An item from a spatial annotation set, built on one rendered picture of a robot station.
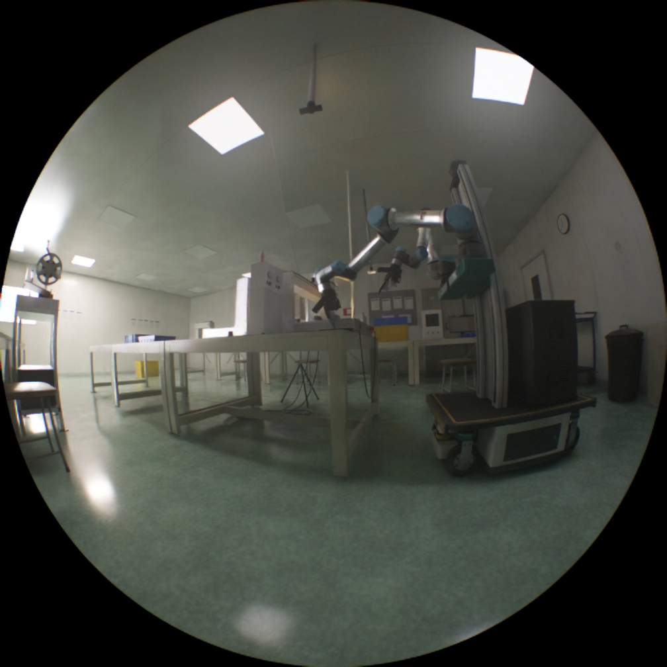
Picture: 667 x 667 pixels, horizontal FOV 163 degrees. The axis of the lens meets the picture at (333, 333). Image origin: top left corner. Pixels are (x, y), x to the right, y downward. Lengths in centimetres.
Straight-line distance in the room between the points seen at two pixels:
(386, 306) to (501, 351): 483
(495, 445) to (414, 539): 54
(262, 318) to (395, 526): 125
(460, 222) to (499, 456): 102
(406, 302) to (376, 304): 75
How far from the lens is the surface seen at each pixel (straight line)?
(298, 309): 242
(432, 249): 179
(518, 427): 118
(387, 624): 72
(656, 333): 261
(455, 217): 106
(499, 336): 126
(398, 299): 589
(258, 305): 145
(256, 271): 153
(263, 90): 242
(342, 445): 114
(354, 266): 140
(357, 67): 231
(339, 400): 107
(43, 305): 244
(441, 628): 73
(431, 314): 422
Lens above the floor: 66
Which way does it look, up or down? 4 degrees up
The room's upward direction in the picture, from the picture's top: 2 degrees counter-clockwise
